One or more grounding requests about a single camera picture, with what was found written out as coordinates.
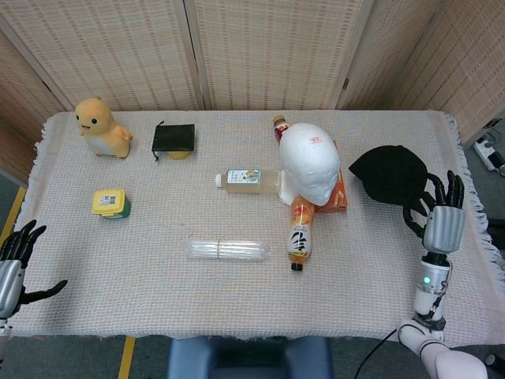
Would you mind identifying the red label drink bottle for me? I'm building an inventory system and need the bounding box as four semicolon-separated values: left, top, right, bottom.
272;114;292;144

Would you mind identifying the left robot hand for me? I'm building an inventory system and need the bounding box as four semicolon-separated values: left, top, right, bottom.
0;220;69;319

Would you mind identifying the clear tea bottle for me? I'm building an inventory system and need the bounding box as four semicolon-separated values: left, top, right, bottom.
215;168;285;197

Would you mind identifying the yellow plush dinosaur toy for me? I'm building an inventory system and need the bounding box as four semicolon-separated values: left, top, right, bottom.
74;97;133;159

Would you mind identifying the black cable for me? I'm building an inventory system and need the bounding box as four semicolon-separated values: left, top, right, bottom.
352;327;399;379

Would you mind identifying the pack of white straws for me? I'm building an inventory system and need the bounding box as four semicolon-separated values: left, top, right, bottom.
185;238;271;262

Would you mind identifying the orange cardboard box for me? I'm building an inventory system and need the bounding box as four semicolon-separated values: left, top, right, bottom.
315;138;350;214

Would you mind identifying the orange sauce bottle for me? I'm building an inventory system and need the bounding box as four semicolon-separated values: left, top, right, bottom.
287;197;316;272

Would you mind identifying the green container yellow lid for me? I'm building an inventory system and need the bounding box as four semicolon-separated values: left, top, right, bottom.
91;189;132;220

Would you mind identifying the white power strip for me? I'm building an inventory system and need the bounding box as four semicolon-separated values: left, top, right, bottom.
473;132;505;171

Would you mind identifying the woven folding screen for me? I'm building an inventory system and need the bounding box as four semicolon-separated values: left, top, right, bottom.
0;0;505;147

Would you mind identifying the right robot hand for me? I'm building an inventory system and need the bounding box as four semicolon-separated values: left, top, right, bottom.
402;170;466;254

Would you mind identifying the blue padded seat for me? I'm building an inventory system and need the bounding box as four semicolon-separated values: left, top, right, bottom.
165;336;335;379

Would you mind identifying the black graduation cap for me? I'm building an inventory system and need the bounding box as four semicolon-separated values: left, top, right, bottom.
151;122;196;163

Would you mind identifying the white foam mannequin head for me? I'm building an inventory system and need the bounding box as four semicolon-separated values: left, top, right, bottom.
278;122;341;207

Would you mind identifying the beige woven tablecloth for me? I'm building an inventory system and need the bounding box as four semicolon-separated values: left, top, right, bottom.
10;109;505;341

